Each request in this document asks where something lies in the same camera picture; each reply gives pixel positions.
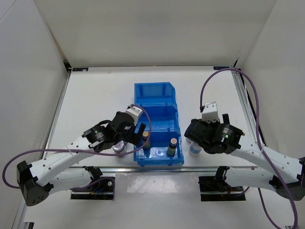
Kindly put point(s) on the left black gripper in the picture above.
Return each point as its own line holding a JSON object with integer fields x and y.
{"x": 131, "y": 138}

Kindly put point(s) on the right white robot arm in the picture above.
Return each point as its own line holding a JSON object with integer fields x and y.
{"x": 274, "y": 171}

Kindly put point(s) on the right blue corner label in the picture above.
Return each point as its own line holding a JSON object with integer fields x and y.
{"x": 216, "y": 68}

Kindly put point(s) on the dark spice jar, front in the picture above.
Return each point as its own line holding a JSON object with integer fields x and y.
{"x": 120, "y": 148}

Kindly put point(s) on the right aluminium side rail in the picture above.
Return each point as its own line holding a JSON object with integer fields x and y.
{"x": 245, "y": 100}

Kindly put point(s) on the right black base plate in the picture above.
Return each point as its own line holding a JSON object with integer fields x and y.
{"x": 212, "y": 190}

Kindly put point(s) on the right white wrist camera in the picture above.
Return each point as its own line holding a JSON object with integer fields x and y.
{"x": 210, "y": 113}

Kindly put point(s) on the left blue corner label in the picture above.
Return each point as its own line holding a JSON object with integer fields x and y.
{"x": 80, "y": 69}

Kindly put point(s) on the blue-white shaker, rear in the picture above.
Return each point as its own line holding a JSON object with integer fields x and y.
{"x": 188, "y": 140}

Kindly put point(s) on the blue corner label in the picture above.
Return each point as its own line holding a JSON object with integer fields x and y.
{"x": 80, "y": 69}
{"x": 216, "y": 68}

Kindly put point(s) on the yellow-label brown bottle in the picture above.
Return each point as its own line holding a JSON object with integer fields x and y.
{"x": 145, "y": 140}
{"x": 172, "y": 147}

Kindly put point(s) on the blue-white shaker, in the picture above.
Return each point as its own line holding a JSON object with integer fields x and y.
{"x": 194, "y": 149}
{"x": 188, "y": 140}

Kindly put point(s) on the left aluminium side rail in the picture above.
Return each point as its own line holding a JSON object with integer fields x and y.
{"x": 49, "y": 103}

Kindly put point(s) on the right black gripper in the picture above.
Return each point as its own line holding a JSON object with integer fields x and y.
{"x": 208, "y": 123}

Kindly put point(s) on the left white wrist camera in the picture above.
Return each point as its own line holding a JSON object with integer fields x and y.
{"x": 135, "y": 113}

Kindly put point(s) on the blue three-compartment plastic bin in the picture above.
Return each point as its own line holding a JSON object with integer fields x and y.
{"x": 159, "y": 101}

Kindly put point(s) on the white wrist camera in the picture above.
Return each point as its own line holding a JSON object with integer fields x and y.
{"x": 135, "y": 113}
{"x": 210, "y": 113}

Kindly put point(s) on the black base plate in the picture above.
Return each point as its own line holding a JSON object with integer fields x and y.
{"x": 104, "y": 189}
{"x": 212, "y": 190}

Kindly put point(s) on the blue-white shaker, front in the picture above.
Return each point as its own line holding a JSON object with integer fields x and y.
{"x": 194, "y": 149}

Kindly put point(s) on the aluminium side rail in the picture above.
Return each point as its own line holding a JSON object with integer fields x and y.
{"x": 245, "y": 100}
{"x": 49, "y": 103}

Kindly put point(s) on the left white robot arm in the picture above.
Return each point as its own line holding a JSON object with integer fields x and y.
{"x": 52, "y": 174}

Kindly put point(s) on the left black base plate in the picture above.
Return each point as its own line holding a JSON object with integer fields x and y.
{"x": 104, "y": 189}

